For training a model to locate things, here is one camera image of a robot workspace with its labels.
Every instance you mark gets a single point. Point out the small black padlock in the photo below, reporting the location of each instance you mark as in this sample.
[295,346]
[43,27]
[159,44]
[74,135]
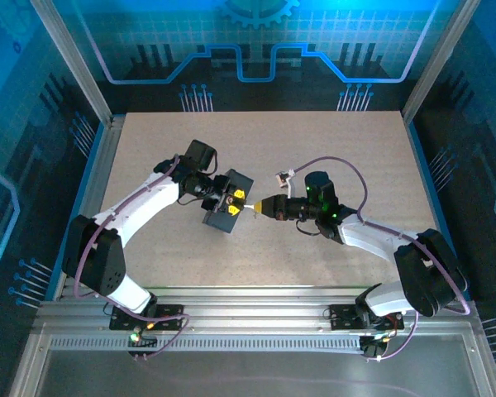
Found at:
[233,202]

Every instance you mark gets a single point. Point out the dark box with painted lid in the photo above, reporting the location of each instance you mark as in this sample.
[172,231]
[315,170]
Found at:
[222,225]

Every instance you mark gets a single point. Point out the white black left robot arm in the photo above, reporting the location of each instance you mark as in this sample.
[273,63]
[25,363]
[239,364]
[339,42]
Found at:
[157,202]

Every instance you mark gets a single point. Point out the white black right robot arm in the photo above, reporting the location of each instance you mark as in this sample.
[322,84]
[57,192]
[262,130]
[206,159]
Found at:
[363,235]

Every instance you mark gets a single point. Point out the grey metal panel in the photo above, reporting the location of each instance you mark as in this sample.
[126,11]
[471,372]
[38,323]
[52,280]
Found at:
[248,372]

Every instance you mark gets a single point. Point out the aluminium side rail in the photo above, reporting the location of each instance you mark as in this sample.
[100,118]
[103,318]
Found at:
[101,165]

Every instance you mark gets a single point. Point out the aluminium mounting rail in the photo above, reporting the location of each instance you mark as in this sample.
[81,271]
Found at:
[252,310]

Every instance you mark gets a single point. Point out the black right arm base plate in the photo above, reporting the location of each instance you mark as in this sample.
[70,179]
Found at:
[343,316]

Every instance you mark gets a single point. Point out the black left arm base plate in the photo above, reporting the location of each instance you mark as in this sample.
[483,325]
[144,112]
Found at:
[169,316]

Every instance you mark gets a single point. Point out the aluminium frame post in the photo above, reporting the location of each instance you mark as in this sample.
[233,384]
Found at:
[436,58]
[72,58]

